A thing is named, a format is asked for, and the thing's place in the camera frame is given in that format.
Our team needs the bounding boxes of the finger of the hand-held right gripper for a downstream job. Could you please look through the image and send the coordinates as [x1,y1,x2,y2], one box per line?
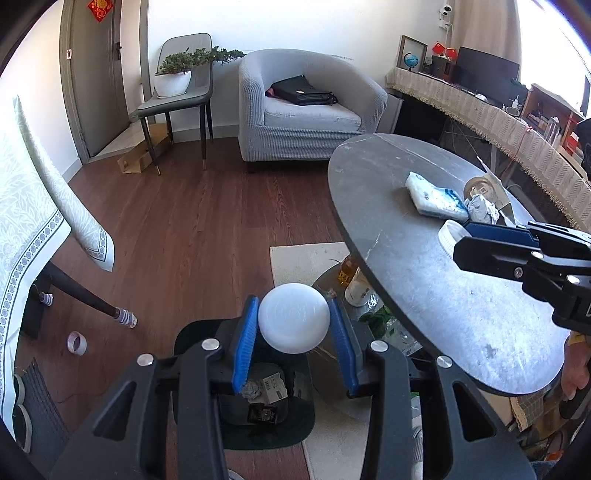
[464,220,591,253]
[453,236,546,281]

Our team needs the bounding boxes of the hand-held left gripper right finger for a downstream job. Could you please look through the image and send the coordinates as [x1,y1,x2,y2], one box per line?
[327,298,539,480]

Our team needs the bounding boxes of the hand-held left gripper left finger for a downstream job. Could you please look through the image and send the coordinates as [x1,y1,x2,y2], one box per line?
[48,295,260,480]

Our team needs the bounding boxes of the white round lid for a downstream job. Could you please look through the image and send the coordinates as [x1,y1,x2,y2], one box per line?
[438,220,472,259]

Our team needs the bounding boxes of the white round ball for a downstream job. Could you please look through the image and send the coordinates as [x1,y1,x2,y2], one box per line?
[257,283,331,355]

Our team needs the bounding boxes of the black white tissue pack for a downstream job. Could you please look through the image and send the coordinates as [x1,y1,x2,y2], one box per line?
[247,404,278,424]

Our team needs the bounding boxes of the black trash bin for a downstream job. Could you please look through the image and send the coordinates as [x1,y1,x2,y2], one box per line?
[173,318,317,450]

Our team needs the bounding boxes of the person's right hand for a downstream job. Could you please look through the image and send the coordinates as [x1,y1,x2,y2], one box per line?
[561,342,591,402]

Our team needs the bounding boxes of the torn cardboard piece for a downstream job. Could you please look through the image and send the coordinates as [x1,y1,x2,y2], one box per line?
[475,157,517,223]

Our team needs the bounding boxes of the brown cardboard tape roll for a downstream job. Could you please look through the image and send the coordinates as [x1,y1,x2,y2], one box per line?
[463,174,502,200]

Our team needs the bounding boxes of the white plastic bottle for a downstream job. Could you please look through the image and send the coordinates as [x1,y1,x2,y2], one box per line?
[345,268,376,308]

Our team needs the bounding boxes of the blue white plastic packet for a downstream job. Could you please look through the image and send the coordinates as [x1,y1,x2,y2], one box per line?
[405,172,470,219]

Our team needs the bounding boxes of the orange liquid bottle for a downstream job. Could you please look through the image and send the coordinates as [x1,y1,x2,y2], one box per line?
[338,254,361,288]

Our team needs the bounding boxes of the beige rug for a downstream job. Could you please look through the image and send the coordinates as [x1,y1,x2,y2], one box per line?
[270,242,426,480]

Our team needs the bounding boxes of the beige lace cloth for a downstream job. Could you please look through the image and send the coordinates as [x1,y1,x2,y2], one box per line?
[385,67,591,232]

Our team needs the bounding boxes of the wooden desktop shelf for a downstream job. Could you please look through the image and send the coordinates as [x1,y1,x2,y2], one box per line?
[524,83,585,139]

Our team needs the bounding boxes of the black monitor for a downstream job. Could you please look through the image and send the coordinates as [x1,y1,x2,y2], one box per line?
[455,46,522,106]

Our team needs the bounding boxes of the dark wooden table leg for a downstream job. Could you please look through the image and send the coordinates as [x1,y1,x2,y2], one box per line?
[39,263,122,319]

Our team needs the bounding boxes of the brown wooden box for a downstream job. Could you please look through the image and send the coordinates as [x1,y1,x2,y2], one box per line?
[422,55,455,81]

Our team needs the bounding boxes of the grey floor mat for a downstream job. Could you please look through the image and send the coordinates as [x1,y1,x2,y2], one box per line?
[18,357,70,462]

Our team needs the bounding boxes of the flat cardboard box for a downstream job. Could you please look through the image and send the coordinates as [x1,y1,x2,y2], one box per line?
[117,122,172,174]

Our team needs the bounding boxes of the grey armchair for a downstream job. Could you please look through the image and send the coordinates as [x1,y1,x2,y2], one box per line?
[238,49,389,174]

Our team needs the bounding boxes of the black bag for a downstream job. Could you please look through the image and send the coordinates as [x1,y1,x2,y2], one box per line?
[270,75,339,106]

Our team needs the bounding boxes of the grey dining chair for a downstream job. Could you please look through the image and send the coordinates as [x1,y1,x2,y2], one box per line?
[129,33,215,176]

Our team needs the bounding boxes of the pale green patterned tablecloth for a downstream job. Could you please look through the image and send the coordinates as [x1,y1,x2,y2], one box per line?
[0,95,116,402]

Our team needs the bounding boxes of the potted plant white pot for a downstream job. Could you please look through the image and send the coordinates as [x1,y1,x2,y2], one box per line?
[154,45,246,99]

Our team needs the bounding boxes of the grey door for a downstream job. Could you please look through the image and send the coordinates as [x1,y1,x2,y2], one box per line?
[59,0,151,164]

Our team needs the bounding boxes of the wooden picture frame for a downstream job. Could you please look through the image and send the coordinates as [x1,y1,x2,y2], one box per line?
[398,35,428,73]

